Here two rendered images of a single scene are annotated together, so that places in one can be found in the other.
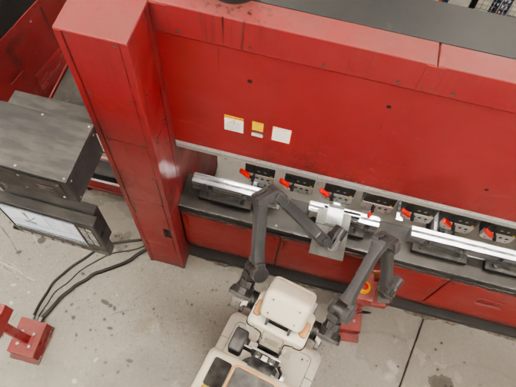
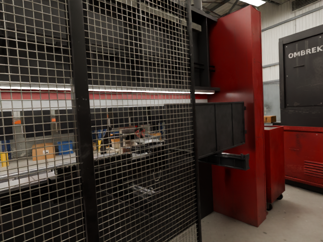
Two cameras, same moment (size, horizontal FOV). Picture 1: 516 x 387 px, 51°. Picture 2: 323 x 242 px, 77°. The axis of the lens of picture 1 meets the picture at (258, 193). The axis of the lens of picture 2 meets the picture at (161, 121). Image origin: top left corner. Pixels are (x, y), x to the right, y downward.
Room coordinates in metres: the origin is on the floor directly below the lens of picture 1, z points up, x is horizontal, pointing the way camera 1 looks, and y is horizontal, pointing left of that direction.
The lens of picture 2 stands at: (2.50, -1.90, 1.30)
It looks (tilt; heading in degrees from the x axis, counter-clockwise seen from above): 3 degrees down; 129
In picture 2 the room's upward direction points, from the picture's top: 3 degrees counter-clockwise
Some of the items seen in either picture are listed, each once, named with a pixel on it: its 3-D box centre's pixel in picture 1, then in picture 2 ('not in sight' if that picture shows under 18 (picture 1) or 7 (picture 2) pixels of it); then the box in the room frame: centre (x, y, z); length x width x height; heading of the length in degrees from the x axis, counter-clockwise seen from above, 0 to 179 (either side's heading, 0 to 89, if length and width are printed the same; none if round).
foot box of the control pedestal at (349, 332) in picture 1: (346, 320); not in sight; (0.84, -0.68, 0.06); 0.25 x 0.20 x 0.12; 177
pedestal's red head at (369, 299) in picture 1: (371, 288); not in sight; (0.87, -0.68, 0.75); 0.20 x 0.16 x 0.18; 87
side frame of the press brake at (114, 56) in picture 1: (169, 125); (223, 118); (1.53, 0.51, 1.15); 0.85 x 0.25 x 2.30; 171
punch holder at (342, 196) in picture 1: (339, 186); (155, 114); (1.21, -0.40, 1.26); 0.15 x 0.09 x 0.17; 81
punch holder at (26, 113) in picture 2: not in sight; (36, 123); (1.06, -1.39, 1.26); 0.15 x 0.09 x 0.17; 81
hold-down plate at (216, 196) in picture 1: (225, 200); not in sight; (1.24, 0.18, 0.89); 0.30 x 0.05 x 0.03; 81
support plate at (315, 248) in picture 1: (330, 233); (144, 140); (1.06, -0.40, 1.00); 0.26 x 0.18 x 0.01; 171
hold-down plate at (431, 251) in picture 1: (438, 253); not in sight; (1.06, -1.01, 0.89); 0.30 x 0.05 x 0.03; 81
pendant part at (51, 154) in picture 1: (49, 186); not in sight; (0.92, 0.89, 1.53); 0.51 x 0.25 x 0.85; 80
